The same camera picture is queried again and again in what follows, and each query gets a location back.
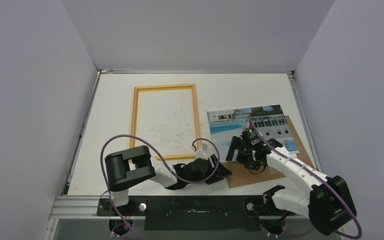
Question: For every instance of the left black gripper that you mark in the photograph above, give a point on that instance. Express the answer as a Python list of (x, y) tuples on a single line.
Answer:
[(220, 173)]

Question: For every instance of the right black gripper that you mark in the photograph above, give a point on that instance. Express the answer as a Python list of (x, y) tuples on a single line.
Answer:
[(240, 152)]

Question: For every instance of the sky and building photo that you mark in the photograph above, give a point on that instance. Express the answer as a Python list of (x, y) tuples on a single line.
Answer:
[(269, 120)]

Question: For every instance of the yellow picture frame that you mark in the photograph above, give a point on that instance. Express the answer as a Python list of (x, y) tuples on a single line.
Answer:
[(167, 117)]

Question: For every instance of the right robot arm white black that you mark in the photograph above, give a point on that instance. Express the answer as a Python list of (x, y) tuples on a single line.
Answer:
[(326, 201)]

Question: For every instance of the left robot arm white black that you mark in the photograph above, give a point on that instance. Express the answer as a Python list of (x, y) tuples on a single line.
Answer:
[(128, 168)]

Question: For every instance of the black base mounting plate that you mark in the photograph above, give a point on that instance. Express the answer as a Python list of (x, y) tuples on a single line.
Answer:
[(248, 224)]

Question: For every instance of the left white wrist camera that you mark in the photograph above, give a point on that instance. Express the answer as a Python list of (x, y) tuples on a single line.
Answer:
[(202, 152)]

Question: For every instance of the aluminium table rail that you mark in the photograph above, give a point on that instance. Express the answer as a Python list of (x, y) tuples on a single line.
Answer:
[(72, 207)]

